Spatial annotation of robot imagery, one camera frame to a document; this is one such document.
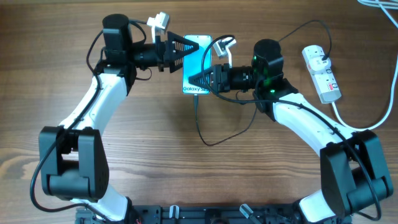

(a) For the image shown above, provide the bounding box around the blue Galaxy smartphone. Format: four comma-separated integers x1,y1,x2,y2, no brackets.
182,34,212,95

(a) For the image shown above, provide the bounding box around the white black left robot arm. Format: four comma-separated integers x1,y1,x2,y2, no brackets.
32,12,199,223

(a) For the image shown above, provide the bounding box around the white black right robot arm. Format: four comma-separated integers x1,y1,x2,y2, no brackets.
183,36,394,223

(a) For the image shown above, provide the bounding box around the white USB charger plug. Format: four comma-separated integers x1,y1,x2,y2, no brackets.
307,57,331,75

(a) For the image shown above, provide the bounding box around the white power strip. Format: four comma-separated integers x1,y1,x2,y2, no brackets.
302,45,341,104

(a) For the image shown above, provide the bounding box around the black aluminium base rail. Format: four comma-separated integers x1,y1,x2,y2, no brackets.
74,203,353,224

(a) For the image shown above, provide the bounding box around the white power strip cord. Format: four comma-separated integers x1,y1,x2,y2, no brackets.
331,0,398,132

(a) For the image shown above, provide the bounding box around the white bundled cable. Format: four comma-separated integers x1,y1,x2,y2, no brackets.
356,0,398,10

